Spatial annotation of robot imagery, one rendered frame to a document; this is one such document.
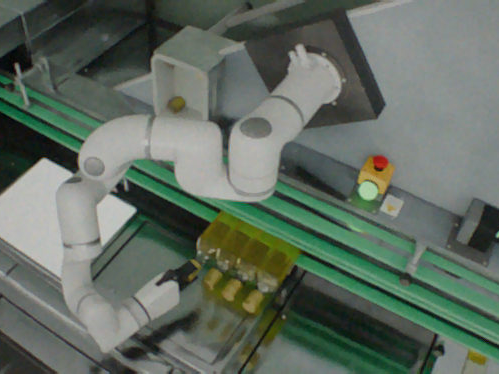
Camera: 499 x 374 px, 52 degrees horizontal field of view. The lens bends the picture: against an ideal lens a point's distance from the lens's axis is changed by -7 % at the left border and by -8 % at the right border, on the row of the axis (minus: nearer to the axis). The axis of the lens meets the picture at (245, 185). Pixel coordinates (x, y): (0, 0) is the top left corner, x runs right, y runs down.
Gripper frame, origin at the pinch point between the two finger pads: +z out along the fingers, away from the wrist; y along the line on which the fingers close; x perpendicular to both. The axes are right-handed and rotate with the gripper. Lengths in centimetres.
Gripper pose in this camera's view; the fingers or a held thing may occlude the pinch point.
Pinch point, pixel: (188, 273)
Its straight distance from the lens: 135.0
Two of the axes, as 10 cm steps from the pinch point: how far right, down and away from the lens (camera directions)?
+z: 7.1, -5.0, 5.0
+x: -7.0, -5.6, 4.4
